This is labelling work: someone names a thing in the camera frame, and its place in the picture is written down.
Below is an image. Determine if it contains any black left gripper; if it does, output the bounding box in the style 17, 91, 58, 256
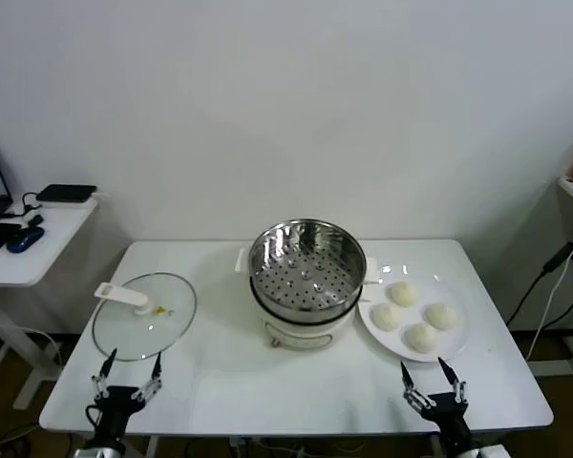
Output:
91, 347, 164, 439

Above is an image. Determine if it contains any white side table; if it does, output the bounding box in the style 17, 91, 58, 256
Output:
0, 195, 101, 411

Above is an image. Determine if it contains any blue computer mouse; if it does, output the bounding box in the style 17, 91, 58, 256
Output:
6, 226, 46, 254

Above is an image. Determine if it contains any white wall cable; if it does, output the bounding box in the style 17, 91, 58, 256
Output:
527, 252, 573, 362

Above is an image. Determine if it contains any white round plate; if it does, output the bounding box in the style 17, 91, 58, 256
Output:
357, 263, 472, 363

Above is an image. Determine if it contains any glass lid white handle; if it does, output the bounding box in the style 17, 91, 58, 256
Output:
91, 271, 199, 363

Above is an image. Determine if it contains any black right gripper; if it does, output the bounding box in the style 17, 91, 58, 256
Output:
399, 356, 475, 453

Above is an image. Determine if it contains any cream electric cooking pot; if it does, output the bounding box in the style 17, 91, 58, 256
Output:
251, 281, 364, 350

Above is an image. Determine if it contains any flat black box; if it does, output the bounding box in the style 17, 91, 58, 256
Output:
35, 183, 98, 204

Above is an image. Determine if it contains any white cable under side table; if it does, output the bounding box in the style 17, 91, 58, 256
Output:
0, 323, 64, 366

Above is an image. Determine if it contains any black cable with adapter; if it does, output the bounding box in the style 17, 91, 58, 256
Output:
505, 240, 573, 328

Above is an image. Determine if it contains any black cable with dongle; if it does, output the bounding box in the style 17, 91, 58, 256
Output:
0, 190, 45, 228

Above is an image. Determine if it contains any white steamed baozi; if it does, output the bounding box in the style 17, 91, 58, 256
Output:
424, 302, 459, 331
385, 281, 421, 308
371, 302, 405, 332
403, 323, 440, 354

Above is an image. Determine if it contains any stainless steel steamer basket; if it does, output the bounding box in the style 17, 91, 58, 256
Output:
235, 218, 379, 324

